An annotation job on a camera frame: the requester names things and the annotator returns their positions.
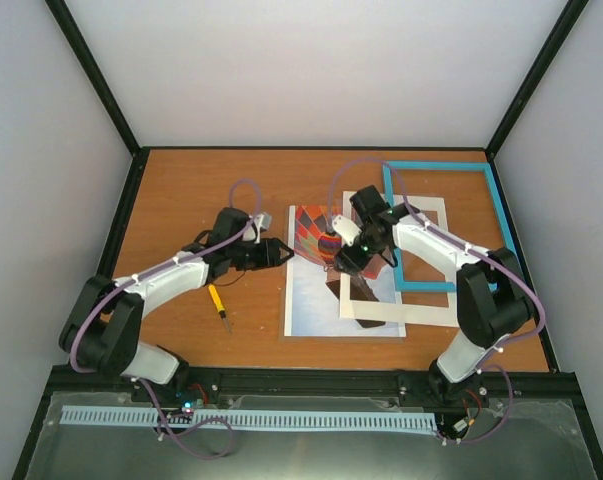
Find blue slotted cable duct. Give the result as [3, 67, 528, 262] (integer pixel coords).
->
[58, 405, 437, 435]

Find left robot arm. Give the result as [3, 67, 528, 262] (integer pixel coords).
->
[59, 207, 294, 403]

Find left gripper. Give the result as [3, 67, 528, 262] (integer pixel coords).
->
[228, 237, 293, 271]

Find blue picture frame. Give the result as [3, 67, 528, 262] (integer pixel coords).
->
[381, 160, 522, 294]

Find yellow handled screwdriver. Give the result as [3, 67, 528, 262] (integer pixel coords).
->
[207, 284, 232, 334]

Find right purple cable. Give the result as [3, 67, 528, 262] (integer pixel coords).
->
[325, 158, 547, 446]

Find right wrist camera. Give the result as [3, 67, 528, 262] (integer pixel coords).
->
[331, 215, 361, 246]

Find hot air balloon photo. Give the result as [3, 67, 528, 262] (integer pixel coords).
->
[284, 205, 406, 338]

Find white mat board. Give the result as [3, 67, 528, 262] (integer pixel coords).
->
[339, 191, 457, 327]

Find small lit circuit board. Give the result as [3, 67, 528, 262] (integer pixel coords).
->
[176, 383, 208, 413]

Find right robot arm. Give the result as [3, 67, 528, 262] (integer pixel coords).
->
[330, 186, 542, 404]

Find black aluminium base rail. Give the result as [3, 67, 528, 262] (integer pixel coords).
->
[152, 367, 486, 411]

